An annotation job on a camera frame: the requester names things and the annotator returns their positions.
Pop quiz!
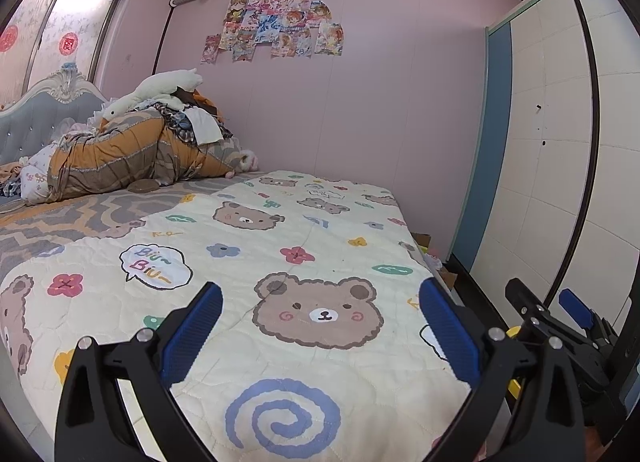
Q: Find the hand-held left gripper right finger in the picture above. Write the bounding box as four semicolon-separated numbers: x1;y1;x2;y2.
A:
419;278;586;462

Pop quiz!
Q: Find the floral pillow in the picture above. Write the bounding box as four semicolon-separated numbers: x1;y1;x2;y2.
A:
20;151;57;206

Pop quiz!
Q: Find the grey patterned bed sheet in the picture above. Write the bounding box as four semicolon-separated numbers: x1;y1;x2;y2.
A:
0;172;257;289

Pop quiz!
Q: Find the grey tufted headboard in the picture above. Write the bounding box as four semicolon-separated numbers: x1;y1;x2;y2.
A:
0;66;109;169

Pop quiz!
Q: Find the white and blue wardrobe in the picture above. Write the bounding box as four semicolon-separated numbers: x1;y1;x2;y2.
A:
450;0;640;339

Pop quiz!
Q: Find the frosted window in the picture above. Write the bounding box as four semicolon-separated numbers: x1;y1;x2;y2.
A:
0;0;152;104

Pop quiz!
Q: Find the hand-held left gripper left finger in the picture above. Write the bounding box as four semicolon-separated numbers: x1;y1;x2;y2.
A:
54;282;224;462

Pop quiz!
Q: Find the cluster of wall posters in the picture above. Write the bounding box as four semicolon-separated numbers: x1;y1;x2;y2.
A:
200;0;345;64

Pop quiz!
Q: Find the pile of clothes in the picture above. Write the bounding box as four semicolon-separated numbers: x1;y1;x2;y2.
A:
155;86;234;146

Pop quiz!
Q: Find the cardboard box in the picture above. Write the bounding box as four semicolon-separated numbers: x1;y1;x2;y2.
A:
412;232;459;291

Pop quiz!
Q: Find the yellow-rimmed black bin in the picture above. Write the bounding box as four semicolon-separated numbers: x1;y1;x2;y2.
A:
506;326;523;397

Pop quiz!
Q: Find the orange checked quilt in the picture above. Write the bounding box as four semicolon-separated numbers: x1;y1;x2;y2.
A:
47;110;242;204

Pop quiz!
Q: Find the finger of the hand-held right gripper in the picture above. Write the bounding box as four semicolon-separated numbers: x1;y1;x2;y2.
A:
558;288;617;343
504;278;552;332

